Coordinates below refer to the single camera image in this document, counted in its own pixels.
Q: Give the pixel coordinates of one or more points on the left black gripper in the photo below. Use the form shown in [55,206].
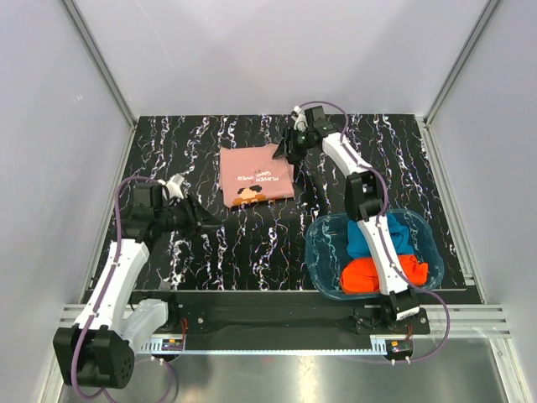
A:
[204,217]

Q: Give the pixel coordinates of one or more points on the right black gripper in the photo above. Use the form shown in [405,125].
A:
[294,156]

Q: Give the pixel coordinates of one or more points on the pink t shirt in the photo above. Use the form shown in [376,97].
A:
[250,175]

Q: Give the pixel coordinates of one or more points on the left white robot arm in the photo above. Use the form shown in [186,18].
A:
[99,348]

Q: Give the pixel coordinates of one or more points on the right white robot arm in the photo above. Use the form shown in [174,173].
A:
[365,200]

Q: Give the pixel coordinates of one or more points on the blue transparent plastic bin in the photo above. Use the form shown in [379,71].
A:
[326,253]

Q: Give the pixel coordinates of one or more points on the blue t shirt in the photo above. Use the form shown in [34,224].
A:
[357,246]

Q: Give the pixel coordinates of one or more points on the left small control board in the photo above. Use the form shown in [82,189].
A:
[173,344]

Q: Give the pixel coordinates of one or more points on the small control board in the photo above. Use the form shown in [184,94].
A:
[173,344]
[404,347]

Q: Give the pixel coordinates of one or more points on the orange t shirt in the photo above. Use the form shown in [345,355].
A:
[360,276]

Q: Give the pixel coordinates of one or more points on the right small control board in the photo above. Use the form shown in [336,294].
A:
[404,347]

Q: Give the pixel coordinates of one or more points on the left aluminium corner post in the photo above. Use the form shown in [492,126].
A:
[75,16]

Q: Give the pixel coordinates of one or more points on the aluminium corner post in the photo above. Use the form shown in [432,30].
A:
[75,16]
[478,30]

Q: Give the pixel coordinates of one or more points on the aluminium frame rail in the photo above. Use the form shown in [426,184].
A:
[466,321]

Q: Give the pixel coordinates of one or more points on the right aluminium corner post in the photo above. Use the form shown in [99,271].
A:
[478,30]

